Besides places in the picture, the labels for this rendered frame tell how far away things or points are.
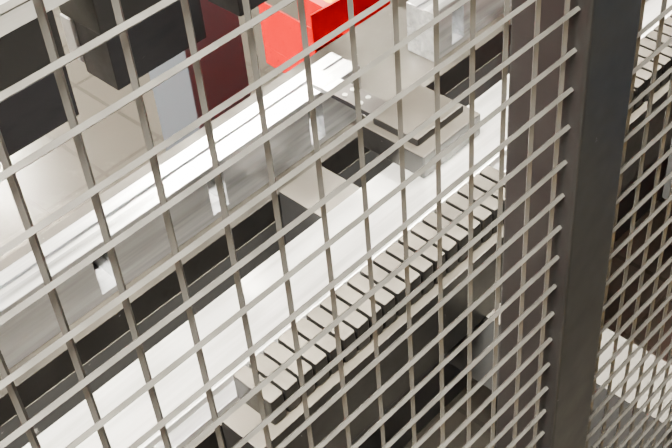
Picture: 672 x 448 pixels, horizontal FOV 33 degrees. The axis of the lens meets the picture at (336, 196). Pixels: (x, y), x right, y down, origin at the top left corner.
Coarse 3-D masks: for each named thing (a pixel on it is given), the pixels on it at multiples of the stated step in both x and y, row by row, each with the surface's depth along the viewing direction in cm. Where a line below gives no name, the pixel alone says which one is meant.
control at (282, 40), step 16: (304, 0) 222; (320, 0) 220; (336, 0) 208; (368, 0) 214; (272, 16) 215; (288, 16) 211; (320, 16) 207; (336, 16) 210; (368, 16) 216; (272, 32) 218; (288, 32) 214; (320, 32) 209; (272, 48) 222; (288, 48) 217; (320, 48) 221; (272, 64) 225
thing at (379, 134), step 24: (336, 96) 159; (360, 96) 159; (408, 96) 153; (432, 96) 152; (384, 120) 149; (408, 120) 149; (456, 120) 150; (384, 144) 149; (408, 144) 147; (432, 144) 147; (408, 168) 148; (432, 168) 148
